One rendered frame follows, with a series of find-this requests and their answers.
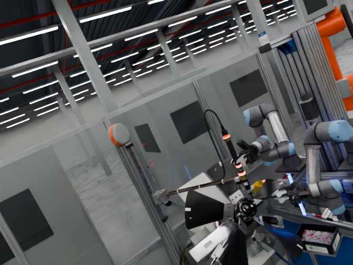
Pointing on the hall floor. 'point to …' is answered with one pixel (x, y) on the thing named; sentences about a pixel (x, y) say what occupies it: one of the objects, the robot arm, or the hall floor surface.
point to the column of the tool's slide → (168, 238)
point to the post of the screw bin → (314, 259)
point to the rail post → (288, 255)
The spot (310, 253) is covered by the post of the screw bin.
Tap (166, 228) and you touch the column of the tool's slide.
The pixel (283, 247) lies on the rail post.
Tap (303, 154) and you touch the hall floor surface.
